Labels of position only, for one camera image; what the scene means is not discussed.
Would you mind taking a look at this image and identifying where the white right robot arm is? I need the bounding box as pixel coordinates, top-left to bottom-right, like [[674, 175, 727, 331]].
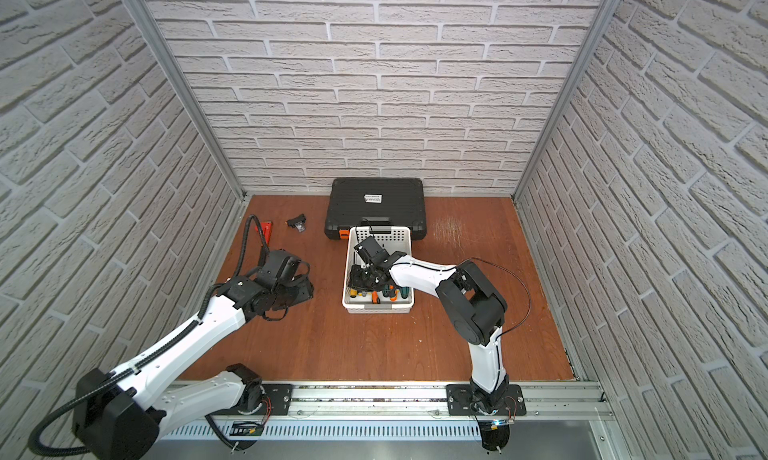
[[347, 251, 509, 414]]

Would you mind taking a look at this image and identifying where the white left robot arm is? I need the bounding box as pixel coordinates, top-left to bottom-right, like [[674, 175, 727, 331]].
[[27, 274, 313, 459]]

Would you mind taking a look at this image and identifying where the white perforated plastic bin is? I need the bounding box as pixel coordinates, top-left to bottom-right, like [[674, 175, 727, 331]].
[[342, 226, 415, 314]]

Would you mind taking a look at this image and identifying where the small black clamp tool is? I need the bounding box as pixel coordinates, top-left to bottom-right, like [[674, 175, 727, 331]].
[[286, 214, 307, 232]]

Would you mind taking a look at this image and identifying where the red pipe wrench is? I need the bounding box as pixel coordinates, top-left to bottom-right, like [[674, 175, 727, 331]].
[[260, 221, 273, 245]]

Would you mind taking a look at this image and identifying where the black plastic tool case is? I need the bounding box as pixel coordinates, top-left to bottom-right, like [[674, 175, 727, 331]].
[[324, 177, 427, 240]]

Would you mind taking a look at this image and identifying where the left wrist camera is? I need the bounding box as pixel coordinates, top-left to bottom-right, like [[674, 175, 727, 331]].
[[257, 249, 302, 288]]

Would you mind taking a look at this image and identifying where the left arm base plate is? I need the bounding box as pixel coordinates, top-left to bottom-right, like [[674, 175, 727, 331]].
[[230, 383, 294, 416]]

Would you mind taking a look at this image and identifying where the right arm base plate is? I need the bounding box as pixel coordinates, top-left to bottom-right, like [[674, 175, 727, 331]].
[[446, 383, 527, 418]]

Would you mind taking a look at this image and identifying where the aluminium front rail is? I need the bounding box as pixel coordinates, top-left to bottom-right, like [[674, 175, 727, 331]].
[[161, 379, 613, 442]]

